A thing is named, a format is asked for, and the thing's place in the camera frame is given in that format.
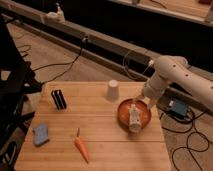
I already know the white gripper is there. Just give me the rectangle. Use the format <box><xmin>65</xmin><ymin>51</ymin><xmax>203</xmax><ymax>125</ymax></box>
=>
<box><xmin>133</xmin><ymin>79</ymin><xmax>164</xmax><ymax>109</ymax></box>

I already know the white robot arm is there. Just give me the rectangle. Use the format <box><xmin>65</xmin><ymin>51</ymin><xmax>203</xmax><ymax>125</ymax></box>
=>
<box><xmin>134</xmin><ymin>55</ymin><xmax>213</xmax><ymax>112</ymax></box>

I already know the orange round plate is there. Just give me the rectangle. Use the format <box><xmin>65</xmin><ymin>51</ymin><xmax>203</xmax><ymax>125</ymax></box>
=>
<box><xmin>117</xmin><ymin>99</ymin><xmax>151</xmax><ymax>131</ymax></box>

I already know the white bottle on plate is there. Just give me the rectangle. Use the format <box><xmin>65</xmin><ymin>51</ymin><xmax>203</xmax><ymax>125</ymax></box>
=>
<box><xmin>129</xmin><ymin>104</ymin><xmax>142</xmax><ymax>133</ymax></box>

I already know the blue power box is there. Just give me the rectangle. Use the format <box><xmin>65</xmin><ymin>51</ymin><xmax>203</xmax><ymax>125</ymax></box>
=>
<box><xmin>169</xmin><ymin>99</ymin><xmax>188</xmax><ymax>119</ymax></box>

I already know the orange toy carrot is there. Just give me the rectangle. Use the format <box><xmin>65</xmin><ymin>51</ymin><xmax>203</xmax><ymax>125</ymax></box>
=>
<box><xmin>74</xmin><ymin>129</ymin><xmax>90</xmax><ymax>163</ymax></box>

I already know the blue sponge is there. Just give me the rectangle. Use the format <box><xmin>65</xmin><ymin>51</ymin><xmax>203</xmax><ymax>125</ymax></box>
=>
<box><xmin>33</xmin><ymin>124</ymin><xmax>49</xmax><ymax>146</ymax></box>

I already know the black equipment stand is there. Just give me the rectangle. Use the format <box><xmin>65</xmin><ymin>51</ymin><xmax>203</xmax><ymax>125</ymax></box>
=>
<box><xmin>0</xmin><ymin>14</ymin><xmax>44</xmax><ymax>171</ymax></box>

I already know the black floor cables right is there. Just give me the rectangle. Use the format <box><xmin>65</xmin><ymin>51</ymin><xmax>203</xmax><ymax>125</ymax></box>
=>
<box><xmin>157</xmin><ymin>106</ymin><xmax>213</xmax><ymax>171</ymax></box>

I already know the grey metal rail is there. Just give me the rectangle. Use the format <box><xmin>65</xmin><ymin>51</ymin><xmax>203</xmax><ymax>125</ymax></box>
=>
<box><xmin>0</xmin><ymin>0</ymin><xmax>213</xmax><ymax>111</ymax></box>

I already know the black floor cable left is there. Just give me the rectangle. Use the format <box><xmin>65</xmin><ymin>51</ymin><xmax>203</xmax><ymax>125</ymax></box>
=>
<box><xmin>15</xmin><ymin>37</ymin><xmax>88</xmax><ymax>84</ymax></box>

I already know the white object on rail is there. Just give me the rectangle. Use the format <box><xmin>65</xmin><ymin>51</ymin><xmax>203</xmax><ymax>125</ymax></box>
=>
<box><xmin>45</xmin><ymin>3</ymin><xmax>65</xmax><ymax>22</ymax></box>

